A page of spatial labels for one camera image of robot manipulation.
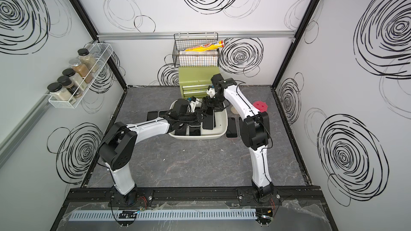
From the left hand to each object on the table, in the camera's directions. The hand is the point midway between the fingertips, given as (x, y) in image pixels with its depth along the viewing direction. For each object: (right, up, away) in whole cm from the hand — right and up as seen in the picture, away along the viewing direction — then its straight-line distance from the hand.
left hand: (208, 116), depth 87 cm
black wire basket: (-15, +32, 0) cm, 35 cm away
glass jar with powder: (+16, +3, +15) cm, 23 cm away
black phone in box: (-16, -9, +5) cm, 19 cm away
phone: (-31, 0, +18) cm, 36 cm away
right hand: (-1, +4, +2) cm, 4 cm away
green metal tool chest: (-9, +21, +13) cm, 26 cm away
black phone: (+14, -8, +9) cm, 19 cm away
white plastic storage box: (+3, -6, +10) cm, 13 cm away
